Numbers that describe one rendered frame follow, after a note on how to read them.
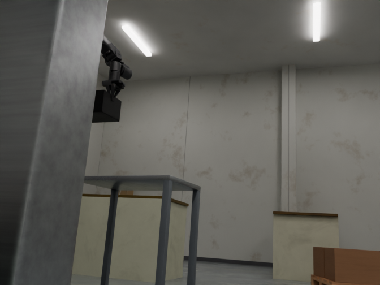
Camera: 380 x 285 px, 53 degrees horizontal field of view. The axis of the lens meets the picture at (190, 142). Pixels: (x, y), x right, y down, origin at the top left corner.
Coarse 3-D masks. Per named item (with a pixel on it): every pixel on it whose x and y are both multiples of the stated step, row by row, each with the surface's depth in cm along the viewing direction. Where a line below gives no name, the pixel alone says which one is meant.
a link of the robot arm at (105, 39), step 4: (104, 36) 195; (104, 40) 194; (108, 40) 196; (104, 44) 194; (108, 44) 194; (112, 44) 197; (104, 48) 195; (108, 48) 194; (112, 48) 195; (116, 48) 199; (104, 52) 196; (108, 52) 200; (112, 52) 195; (104, 56) 197; (108, 56) 196; (112, 56) 196; (108, 60) 197
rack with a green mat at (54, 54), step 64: (0, 0) 14; (64, 0) 13; (0, 64) 13; (64, 64) 13; (0, 128) 12; (64, 128) 13; (0, 192) 12; (64, 192) 13; (0, 256) 11; (64, 256) 13
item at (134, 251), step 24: (96, 216) 429; (120, 216) 420; (144, 216) 411; (96, 240) 422; (120, 240) 413; (144, 240) 404; (168, 240) 422; (96, 264) 415; (120, 264) 406; (144, 264) 398; (168, 264) 421
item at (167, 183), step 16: (96, 176) 240; (112, 176) 234; (128, 176) 229; (144, 176) 225; (160, 176) 220; (112, 192) 281; (112, 208) 278; (192, 208) 252; (112, 224) 275; (160, 224) 213; (192, 224) 249; (112, 240) 274; (160, 240) 210; (192, 240) 246; (160, 256) 208; (192, 256) 243; (160, 272) 206; (192, 272) 241
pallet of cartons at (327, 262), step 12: (324, 252) 405; (336, 252) 367; (348, 252) 366; (360, 252) 365; (372, 252) 364; (324, 264) 403; (336, 264) 364; (348, 264) 363; (360, 264) 362; (372, 264) 361; (312, 276) 433; (324, 276) 400; (336, 276) 362; (348, 276) 361; (360, 276) 360; (372, 276) 359
